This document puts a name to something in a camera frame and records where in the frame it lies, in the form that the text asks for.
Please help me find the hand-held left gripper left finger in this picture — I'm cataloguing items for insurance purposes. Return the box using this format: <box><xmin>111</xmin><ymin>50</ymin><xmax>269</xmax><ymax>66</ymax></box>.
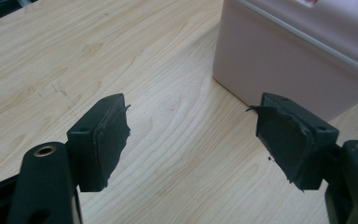
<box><xmin>7</xmin><ymin>92</ymin><xmax>131</xmax><ymax>224</ymax></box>

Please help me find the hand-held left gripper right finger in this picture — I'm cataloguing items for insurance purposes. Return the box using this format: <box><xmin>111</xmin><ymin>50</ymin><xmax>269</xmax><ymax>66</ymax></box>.
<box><xmin>246</xmin><ymin>91</ymin><xmax>358</xmax><ymax>224</ymax></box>

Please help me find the pink plastic storage box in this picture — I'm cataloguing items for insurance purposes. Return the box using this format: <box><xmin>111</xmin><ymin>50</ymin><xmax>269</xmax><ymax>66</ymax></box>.
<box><xmin>212</xmin><ymin>0</ymin><xmax>358</xmax><ymax>123</ymax></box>

